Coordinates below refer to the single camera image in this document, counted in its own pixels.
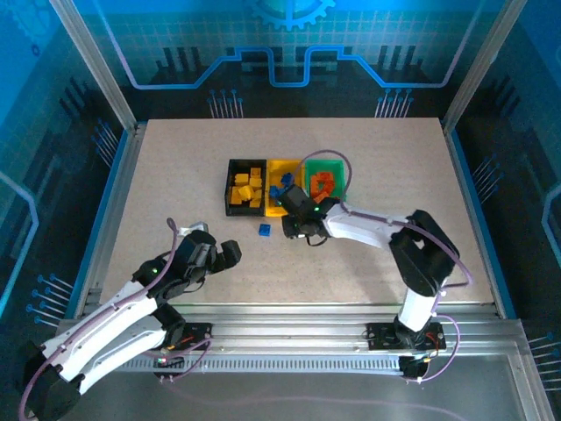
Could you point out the small black connector box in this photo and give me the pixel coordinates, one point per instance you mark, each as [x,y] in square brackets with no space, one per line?
[171,363]
[414,367]

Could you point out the green plastic container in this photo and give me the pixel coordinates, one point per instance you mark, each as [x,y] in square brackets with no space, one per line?
[328,166]

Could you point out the yellow plastic container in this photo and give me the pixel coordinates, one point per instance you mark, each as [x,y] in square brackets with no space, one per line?
[278,169]

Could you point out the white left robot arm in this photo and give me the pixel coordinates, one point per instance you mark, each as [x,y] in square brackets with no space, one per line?
[109,316]

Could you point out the grey metal panel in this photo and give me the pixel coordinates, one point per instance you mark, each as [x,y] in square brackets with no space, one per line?
[307,394]

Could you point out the black plastic container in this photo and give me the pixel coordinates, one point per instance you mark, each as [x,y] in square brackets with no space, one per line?
[232,166]

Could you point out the blue lego brick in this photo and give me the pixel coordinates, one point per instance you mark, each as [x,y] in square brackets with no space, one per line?
[264,230]
[274,191]
[287,179]

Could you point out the aluminium frame post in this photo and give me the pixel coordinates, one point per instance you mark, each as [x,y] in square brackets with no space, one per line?
[477,66]
[92,66]

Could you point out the long orange lego brick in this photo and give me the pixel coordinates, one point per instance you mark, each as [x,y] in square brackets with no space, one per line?
[314,183]
[324,176]
[329,188]

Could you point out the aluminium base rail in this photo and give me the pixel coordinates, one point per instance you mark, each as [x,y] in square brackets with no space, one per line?
[285,324]

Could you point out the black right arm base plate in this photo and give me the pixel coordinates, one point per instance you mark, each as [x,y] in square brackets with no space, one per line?
[377,337]

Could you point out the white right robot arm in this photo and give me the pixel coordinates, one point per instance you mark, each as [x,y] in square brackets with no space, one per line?
[364,228]

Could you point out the aluminium table side rail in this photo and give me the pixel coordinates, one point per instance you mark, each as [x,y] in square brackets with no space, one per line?
[109,219]
[477,219]

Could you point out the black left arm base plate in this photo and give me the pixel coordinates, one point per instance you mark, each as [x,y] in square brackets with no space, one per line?
[199,335]

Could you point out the long yellow lego brick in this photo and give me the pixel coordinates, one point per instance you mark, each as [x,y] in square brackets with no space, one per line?
[243,194]

